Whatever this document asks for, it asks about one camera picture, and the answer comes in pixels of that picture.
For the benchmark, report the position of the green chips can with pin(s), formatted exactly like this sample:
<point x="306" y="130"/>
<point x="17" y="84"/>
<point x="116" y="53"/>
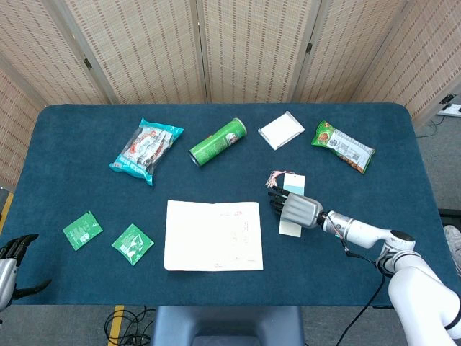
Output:
<point x="216" y="144"/>

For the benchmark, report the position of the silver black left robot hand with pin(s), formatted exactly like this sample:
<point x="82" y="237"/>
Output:
<point x="6" y="277"/>

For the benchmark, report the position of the green square sachet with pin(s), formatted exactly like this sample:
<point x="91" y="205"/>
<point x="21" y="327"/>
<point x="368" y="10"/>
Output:
<point x="132" y="244"/>
<point x="83" y="230"/>

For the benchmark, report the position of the black screen hinge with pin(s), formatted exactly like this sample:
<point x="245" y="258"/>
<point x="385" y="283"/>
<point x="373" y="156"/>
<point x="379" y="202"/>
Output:
<point x="309" y="48"/>
<point x="87" y="63"/>
<point x="448" y="98"/>

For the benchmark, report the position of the blue felt table cover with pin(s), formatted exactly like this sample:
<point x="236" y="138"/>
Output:
<point x="72" y="173"/>

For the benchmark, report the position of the yellow and white notebook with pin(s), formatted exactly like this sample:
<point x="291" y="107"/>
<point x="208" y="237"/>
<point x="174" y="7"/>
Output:
<point x="201" y="238"/>

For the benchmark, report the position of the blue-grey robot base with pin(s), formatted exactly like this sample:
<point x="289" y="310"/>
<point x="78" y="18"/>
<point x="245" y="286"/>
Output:
<point x="227" y="324"/>

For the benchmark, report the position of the white plastic tray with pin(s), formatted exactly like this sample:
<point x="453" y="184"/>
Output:
<point x="281" y="130"/>

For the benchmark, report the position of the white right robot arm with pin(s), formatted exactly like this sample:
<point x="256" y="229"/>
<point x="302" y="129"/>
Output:
<point x="414" y="288"/>

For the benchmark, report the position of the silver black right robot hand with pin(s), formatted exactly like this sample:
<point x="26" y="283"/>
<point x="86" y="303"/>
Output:
<point x="300" y="212"/>

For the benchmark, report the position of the white power strip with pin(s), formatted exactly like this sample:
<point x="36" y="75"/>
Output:
<point x="450" y="109"/>

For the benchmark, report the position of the teal snack bag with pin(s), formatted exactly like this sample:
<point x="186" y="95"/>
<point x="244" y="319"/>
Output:
<point x="144" y="151"/>

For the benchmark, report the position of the woven folding screen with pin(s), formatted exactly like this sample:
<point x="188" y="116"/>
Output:
<point x="144" y="47"/>

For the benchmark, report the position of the grey sneaker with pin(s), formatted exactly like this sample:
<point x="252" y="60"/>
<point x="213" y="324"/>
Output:
<point x="454" y="241"/>

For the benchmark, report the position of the teal white tasselled bookmark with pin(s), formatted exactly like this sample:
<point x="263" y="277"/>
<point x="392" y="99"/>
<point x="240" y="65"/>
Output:
<point x="297" y="184"/>

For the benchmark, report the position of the green printed snack bag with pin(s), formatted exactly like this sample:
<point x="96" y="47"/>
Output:
<point x="342" y="146"/>

